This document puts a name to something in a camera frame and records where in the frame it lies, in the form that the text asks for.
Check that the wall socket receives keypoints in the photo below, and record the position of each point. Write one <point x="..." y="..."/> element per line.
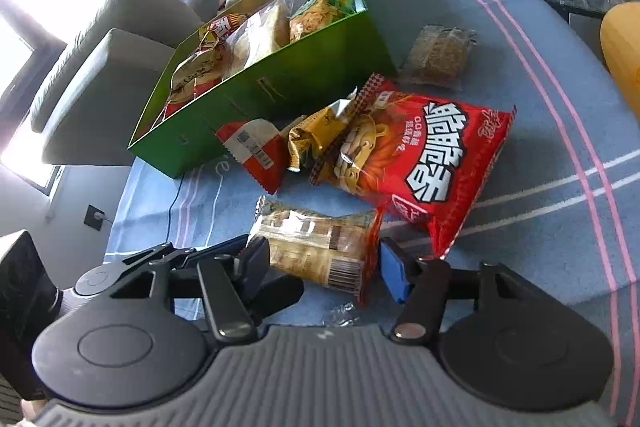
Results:
<point x="97" y="217"/>

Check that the yellow red chip bag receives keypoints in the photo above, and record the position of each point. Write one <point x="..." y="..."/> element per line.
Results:
<point x="197" y="74"/>

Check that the yellow wooden chair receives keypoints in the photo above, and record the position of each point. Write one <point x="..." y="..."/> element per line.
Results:
<point x="625" y="47"/>

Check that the green cardboard box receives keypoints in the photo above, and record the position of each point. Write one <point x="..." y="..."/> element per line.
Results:
<point x="280" y="87"/>

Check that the yellow snack packet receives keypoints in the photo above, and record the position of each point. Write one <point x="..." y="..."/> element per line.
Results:
<point x="315" y="129"/>

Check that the clear cracker packet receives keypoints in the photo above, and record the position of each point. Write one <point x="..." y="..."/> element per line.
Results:
<point x="320" y="247"/>

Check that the blue striped tablecloth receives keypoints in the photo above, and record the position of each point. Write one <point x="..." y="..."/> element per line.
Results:
<point x="530" y="107"/>

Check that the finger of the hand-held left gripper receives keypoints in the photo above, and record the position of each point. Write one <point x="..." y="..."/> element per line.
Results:
<point x="200" y="249"/>
<point x="282" y="294"/>

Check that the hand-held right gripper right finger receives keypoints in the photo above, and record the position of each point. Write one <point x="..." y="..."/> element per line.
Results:
<point x="397" y="269"/>

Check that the clear brown snack packet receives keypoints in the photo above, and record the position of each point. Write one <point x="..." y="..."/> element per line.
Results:
<point x="440" y="54"/>

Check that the sliced bread pack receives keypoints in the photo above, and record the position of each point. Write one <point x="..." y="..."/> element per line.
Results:
<point x="260" y="37"/>

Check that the small red white packet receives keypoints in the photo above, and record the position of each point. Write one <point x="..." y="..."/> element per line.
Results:
<point x="255" y="152"/>

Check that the large red snack bag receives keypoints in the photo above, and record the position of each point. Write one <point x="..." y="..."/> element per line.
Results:
<point x="435" y="157"/>

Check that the clear plastic wrapper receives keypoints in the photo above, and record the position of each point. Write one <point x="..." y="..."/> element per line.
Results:
<point x="342" y="314"/>

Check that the grey sofa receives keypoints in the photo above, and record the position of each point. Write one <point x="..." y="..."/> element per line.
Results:
<point x="115" y="77"/>

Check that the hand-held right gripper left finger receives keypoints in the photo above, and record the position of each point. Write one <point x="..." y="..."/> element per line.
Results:
<point x="252" y="267"/>

